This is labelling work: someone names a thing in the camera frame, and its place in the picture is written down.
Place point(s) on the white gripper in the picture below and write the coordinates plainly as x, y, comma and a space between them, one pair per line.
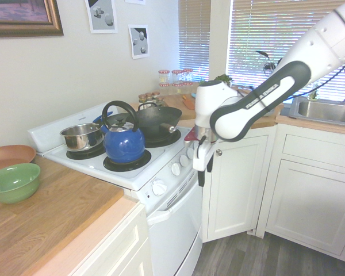
199, 156

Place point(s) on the white oven door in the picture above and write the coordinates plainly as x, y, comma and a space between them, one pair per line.
172, 238

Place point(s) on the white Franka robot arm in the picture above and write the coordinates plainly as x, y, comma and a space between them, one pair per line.
276, 92

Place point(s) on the white range knob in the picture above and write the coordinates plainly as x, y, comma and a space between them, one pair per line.
159, 187
176, 169
184, 161
190, 154

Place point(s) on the metal cabinet knob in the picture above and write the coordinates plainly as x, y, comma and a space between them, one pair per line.
219, 151

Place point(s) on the white corner cabinet door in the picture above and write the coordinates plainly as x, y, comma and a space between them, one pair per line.
238, 187

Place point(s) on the black stove burner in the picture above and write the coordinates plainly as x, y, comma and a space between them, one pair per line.
80, 155
166, 138
138, 164

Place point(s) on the orange knife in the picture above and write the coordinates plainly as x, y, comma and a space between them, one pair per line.
189, 104

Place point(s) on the blue knife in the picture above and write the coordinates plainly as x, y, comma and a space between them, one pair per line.
193, 95

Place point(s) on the white electric range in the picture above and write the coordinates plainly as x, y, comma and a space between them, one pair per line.
123, 178

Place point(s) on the small spice jar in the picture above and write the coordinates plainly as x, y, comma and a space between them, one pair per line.
149, 97
142, 99
160, 101
156, 95

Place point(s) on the glass jar checkered lid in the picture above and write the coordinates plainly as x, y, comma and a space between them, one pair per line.
177, 76
188, 74
177, 89
187, 87
164, 89
163, 77

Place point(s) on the tiny plant white pot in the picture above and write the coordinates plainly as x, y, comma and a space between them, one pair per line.
201, 82

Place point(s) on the leafy plant white pot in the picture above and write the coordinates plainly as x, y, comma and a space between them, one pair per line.
222, 78

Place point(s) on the white sink cabinet door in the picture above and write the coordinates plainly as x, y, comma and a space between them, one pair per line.
304, 207

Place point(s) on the white cabinet drawer front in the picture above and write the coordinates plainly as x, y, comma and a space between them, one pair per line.
313, 149

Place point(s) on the white cabinet beside range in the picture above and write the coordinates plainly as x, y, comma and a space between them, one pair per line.
118, 253

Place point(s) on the stainless steel saucepan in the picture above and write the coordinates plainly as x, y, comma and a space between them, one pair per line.
77, 141

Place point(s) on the narrow window blind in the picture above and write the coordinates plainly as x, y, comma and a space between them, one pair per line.
194, 40

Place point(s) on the stainless steel sink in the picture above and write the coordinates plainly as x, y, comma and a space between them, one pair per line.
325, 110

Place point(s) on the small grey shapes print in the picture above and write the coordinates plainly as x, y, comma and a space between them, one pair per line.
139, 41

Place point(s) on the wide window blind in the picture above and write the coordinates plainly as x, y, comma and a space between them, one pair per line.
261, 26

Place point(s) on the large grey shapes print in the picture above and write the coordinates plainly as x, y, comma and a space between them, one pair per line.
102, 15

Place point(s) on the green ceramic bowl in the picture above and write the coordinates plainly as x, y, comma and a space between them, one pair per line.
14, 184

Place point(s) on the gold framed painting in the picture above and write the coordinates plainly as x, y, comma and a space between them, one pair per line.
23, 14

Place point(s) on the red wrist camera mount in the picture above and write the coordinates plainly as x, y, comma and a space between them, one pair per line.
189, 137

